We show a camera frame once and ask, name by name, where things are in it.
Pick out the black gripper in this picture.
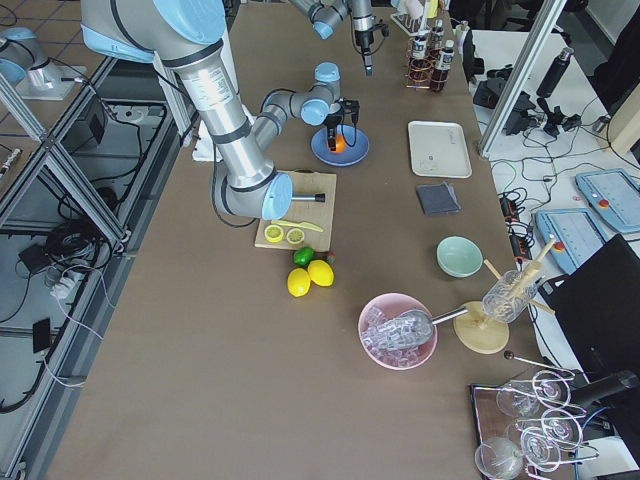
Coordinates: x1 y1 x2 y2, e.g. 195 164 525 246
352 16 389 76
323 98 360 151

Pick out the orange fruit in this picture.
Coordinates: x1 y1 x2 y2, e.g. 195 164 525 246
329 134 347 154

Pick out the blue plate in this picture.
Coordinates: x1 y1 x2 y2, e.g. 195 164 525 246
310 125 370 167

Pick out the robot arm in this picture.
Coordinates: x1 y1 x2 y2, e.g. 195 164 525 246
291 0 389 76
81 1 341 220

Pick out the dark drink bottle middle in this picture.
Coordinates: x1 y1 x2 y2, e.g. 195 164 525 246
408 28 431 84

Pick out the dark drink bottle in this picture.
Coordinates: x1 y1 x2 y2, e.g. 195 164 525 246
429 19 444 57
408 28 431 84
430 40 455 92

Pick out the pink cup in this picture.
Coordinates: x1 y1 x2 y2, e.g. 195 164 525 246
404 0 424 20

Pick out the dark drink bottle back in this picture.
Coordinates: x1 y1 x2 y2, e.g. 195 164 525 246
429 19 444 57

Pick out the metal cylinder tool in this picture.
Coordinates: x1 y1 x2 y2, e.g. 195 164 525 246
292 193 326 203

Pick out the dark drink bottle front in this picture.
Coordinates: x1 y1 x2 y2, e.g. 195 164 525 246
430 40 455 92

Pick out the yellow cup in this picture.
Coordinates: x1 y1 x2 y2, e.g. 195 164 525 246
425 0 439 19

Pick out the wooden cutting board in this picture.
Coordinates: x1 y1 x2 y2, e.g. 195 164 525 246
254 171 337 252

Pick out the yellow plastic knife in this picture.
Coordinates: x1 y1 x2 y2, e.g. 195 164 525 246
271 219 324 233

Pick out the cream rectangular tray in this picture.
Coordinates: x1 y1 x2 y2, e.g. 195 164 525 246
408 120 472 179

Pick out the lemon slice near knife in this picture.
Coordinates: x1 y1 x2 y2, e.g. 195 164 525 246
286 227 305 245

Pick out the lemon slice at corner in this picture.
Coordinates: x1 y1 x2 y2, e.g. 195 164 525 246
263 224 285 244

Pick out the grey folded cloth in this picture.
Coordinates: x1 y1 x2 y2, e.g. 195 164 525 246
416 182 461 216

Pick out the green lime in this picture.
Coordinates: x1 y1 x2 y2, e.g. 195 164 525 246
293 246 315 268

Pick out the yellow lemon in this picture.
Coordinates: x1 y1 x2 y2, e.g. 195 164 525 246
287 268 311 298
307 259 335 287

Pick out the green bowl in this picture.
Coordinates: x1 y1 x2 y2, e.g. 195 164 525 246
436 236 483 278

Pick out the black thermos bottle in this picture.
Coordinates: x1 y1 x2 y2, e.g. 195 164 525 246
536 47 574 99

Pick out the pink bowl with ice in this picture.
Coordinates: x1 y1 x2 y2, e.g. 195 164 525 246
358 293 438 370

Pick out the metal ice scoop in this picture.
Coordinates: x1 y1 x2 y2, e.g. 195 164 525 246
381 307 468 350

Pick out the glass mug on stand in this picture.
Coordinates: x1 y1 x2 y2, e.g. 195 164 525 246
482 270 537 324

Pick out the wooden cup tree stand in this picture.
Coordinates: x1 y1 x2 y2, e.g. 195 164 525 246
454 238 555 354

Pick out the blue teach pendant near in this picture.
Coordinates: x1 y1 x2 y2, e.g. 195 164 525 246
535 208 609 274

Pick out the blue teach pendant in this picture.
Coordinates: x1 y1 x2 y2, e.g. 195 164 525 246
575 169 639 234
535 208 609 274

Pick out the blue teach pendant far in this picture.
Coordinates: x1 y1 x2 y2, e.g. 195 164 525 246
575 169 639 234

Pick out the wine glass rack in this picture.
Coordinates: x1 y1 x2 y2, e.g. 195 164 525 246
470 368 599 479

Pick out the copper wire bottle rack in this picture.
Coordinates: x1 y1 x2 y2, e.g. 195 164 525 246
405 27 448 92

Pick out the aluminium frame post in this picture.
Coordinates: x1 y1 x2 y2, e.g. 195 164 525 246
478 0 566 160

